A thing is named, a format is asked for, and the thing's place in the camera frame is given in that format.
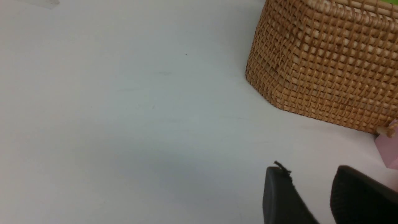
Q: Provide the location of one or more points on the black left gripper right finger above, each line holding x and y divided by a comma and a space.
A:
358, 199

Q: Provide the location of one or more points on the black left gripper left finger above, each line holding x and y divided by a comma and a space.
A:
281, 202

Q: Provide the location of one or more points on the pink foam block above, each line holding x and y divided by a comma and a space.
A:
387, 144

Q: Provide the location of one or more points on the woven rattan basket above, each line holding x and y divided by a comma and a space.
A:
330, 60

